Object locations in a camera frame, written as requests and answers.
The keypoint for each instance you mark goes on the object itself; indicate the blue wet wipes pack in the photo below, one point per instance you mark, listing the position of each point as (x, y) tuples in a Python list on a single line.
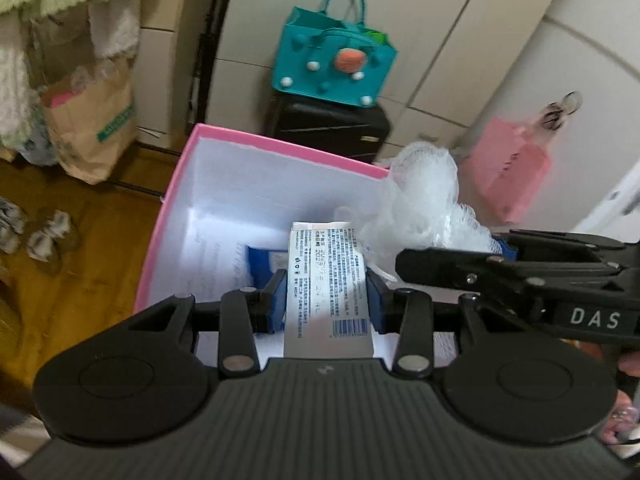
[(262, 263)]

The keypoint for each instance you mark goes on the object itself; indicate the paper sheet in box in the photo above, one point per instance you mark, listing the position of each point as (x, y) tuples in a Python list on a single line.
[(212, 261)]

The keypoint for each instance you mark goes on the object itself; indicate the pink paper bag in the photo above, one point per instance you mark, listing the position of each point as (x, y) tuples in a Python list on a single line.
[(508, 165)]

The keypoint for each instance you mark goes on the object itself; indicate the black clothes rack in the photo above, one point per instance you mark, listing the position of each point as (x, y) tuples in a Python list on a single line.
[(146, 169)]

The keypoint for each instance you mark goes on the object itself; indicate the white tissue pack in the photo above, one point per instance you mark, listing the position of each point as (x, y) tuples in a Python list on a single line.
[(327, 311)]

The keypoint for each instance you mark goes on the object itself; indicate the person right hand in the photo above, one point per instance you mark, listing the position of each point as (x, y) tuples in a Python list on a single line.
[(625, 416)]

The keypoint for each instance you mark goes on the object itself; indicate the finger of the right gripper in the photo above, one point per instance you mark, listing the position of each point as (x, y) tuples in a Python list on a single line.
[(508, 252)]

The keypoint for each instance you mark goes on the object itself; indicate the white knit cardigan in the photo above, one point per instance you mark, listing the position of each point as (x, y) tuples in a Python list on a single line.
[(114, 29)]

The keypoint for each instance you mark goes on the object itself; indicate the white mesh bath pouf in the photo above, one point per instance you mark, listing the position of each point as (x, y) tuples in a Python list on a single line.
[(418, 208)]

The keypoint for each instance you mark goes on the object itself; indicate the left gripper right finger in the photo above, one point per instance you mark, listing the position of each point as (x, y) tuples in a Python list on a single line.
[(408, 313)]

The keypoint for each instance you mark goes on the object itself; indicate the beige tall cabinet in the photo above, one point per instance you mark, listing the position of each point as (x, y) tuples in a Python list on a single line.
[(163, 69)]

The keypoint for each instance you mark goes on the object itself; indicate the grey three-door wardrobe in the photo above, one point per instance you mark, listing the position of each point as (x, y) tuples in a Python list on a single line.
[(452, 57)]

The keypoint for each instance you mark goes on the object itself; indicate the brown paper bag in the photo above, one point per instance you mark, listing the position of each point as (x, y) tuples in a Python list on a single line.
[(91, 118)]

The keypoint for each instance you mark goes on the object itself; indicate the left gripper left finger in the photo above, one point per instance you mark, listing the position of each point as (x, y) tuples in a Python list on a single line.
[(243, 314)]

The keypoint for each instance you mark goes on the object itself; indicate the pink cardboard box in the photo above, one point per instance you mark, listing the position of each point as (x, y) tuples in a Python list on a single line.
[(260, 187)]

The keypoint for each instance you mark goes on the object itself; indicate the black suitcase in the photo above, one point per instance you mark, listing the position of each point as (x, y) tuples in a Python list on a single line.
[(349, 131)]

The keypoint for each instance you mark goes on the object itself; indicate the white door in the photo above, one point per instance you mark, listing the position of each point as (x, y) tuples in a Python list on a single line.
[(617, 215)]

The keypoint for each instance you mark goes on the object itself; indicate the teal felt tote bag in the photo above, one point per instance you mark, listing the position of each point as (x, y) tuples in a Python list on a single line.
[(332, 60)]

